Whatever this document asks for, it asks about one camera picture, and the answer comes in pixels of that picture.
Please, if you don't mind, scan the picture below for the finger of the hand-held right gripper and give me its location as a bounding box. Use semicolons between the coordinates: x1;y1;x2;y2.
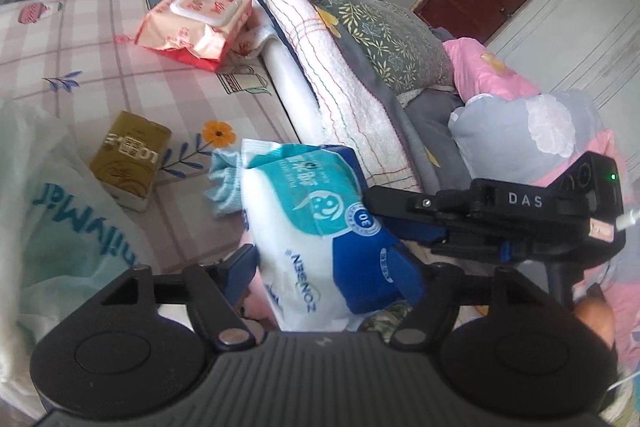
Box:
400;227;451;258
362;186;443;233

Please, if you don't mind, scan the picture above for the pink wet wipes pack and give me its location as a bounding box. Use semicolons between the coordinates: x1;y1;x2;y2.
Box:
114;0;253;74

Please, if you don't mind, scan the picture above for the white stitched towel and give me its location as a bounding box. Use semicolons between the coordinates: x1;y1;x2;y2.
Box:
216;0;426;194

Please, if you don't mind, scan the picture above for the grey pink pillow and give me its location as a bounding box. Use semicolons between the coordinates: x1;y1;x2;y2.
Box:
447;91;617;188

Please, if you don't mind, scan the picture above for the gold tissue pack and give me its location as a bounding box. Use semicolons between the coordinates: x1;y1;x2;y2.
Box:
90;111;172;212

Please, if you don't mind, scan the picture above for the grey blanket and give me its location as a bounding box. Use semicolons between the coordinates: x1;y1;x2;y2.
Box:
390;82;481;208

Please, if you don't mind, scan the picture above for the pink blanket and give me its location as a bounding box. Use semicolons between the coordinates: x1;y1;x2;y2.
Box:
442;38;640;358

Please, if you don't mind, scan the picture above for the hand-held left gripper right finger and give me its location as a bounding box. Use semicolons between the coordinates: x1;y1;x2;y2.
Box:
387;263;551;353

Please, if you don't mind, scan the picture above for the person's right hand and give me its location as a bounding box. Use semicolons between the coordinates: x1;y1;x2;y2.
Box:
575;297;617;350

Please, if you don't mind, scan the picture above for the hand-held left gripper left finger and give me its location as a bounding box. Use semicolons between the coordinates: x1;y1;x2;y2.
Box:
100;244;261;353

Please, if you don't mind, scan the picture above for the light blue cloth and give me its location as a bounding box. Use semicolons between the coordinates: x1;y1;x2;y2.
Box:
204;149;246;219

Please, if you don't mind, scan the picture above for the white panel door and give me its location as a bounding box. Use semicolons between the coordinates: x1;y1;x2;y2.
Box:
482;0;640;132

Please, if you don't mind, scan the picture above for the white plastic bag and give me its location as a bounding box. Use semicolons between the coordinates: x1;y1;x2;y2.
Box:
0;99;151;403

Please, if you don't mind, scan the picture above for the blue wet wipes pack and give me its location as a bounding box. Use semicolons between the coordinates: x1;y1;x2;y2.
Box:
240;138;428;333

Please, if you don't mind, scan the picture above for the grey floral pillow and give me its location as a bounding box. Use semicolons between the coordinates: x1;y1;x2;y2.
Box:
285;0;456;95

